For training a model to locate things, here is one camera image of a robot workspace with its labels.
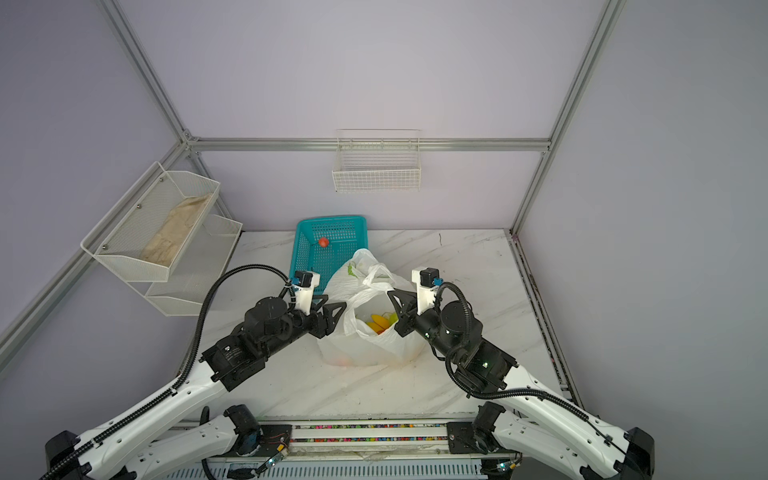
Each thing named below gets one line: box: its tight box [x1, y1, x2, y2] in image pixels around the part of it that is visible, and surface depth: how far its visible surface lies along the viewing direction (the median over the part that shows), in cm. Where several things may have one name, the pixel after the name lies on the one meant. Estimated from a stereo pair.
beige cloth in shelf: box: [141, 193, 213, 267], surface depth 81 cm
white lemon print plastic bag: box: [317, 249, 427, 367], surface depth 73 cm
